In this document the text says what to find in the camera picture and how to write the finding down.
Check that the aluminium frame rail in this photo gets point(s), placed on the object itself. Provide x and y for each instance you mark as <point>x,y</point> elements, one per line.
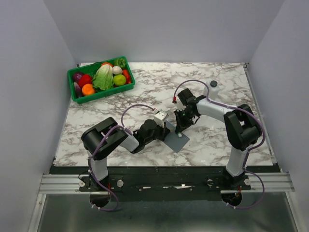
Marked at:
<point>54,184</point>

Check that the white plastic bottle black cap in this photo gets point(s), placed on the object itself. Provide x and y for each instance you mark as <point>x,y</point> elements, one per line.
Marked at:
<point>214,89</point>

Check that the orange carrot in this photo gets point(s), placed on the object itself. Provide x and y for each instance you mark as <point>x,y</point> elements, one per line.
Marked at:
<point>126,74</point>

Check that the white mushroom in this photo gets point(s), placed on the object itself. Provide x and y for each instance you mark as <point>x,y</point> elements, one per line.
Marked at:
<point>116,70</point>

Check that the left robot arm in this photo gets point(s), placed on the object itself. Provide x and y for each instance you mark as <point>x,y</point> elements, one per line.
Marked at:
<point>103,138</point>

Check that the green lettuce leaf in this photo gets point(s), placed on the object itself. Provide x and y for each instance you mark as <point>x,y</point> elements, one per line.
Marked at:
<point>103,79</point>

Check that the green bell pepper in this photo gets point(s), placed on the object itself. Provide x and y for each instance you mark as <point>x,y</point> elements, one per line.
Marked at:
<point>121,62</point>

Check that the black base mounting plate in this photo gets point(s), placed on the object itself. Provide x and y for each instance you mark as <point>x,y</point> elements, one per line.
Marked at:
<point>165,184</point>

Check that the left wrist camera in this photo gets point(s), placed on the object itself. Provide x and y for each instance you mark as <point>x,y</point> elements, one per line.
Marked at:
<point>160,118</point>

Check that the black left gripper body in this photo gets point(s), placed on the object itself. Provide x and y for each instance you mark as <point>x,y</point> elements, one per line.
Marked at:
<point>159,134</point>

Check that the green apple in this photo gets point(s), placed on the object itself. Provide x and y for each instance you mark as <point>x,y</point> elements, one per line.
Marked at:
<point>119,80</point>

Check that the green plastic vegetable bin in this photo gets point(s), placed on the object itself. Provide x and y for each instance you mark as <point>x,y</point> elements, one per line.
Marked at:
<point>91,70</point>

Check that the orange fruit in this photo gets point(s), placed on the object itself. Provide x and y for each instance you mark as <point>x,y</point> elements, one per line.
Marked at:
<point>88,89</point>

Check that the purple onion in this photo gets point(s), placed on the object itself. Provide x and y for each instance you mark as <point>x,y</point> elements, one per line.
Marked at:
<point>77,76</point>

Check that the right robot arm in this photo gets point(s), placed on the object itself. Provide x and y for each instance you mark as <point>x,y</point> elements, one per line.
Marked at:
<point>243,129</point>

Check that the red tomato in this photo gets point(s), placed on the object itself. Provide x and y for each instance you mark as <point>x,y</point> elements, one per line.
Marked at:
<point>84,80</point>

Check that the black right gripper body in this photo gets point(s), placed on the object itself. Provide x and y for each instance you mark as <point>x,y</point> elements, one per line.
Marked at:
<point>184,118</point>

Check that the grey envelope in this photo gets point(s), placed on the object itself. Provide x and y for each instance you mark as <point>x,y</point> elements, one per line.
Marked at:
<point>173,140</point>

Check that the purple eggplant slice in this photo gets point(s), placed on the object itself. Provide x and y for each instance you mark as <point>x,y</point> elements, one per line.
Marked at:
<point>77,91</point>

